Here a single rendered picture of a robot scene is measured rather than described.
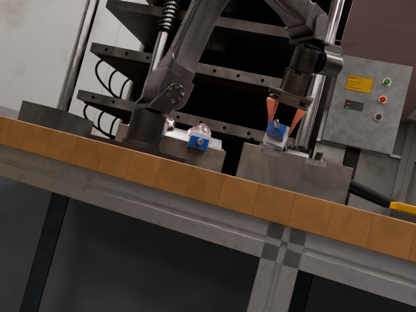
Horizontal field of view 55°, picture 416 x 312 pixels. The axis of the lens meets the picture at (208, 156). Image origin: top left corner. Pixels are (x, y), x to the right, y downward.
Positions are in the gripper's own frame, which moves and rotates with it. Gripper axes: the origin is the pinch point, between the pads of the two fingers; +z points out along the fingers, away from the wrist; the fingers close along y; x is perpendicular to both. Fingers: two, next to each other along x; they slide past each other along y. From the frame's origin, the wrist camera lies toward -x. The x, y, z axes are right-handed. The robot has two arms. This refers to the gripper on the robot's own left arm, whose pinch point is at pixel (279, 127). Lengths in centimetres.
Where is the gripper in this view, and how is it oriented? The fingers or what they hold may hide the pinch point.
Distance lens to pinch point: 99.2
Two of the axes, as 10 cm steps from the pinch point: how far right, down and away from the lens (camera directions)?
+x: -3.5, 2.3, -9.1
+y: -9.0, -3.6, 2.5
